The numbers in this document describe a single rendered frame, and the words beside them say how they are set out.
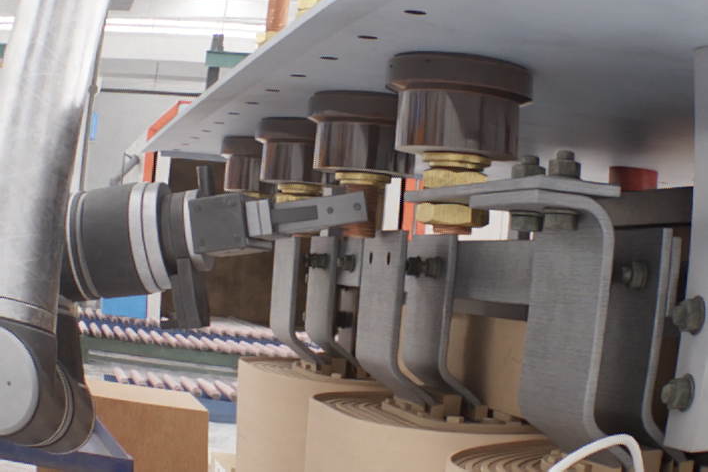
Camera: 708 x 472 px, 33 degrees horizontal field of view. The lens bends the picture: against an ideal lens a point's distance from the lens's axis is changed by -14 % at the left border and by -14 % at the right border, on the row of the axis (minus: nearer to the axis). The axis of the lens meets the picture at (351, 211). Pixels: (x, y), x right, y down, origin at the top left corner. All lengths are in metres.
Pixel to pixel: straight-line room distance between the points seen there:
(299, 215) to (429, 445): 0.26
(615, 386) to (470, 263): 0.36
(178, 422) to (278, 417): 0.87
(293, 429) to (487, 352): 0.37
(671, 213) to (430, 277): 0.30
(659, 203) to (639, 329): 0.62
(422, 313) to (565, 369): 0.47
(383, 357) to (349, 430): 0.08
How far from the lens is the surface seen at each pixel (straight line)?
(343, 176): 1.22
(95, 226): 1.24
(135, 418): 2.39
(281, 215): 1.20
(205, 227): 1.19
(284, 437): 1.54
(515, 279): 1.05
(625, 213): 1.50
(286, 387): 1.53
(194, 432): 2.40
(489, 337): 1.22
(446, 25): 0.84
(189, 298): 1.23
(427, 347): 1.22
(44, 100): 1.14
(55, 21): 1.16
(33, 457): 1.75
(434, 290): 1.22
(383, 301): 1.21
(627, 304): 0.82
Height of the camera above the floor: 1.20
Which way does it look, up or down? 2 degrees up
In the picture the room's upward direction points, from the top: 5 degrees clockwise
